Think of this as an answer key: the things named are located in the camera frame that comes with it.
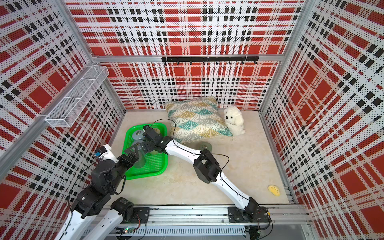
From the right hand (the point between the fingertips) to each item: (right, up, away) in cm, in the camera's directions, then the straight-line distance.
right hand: (152, 141), depth 93 cm
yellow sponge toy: (+71, -25, -13) cm, 76 cm away
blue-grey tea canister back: (-11, +4, +3) cm, 12 cm away
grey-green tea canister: (+34, -3, -3) cm, 34 cm away
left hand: (-1, -2, -22) cm, 22 cm away
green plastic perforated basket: (+3, -15, -2) cm, 15 cm away
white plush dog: (+52, +13, 0) cm, 53 cm away
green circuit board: (-3, -39, -24) cm, 46 cm away
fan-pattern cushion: (+28, +14, +2) cm, 31 cm away
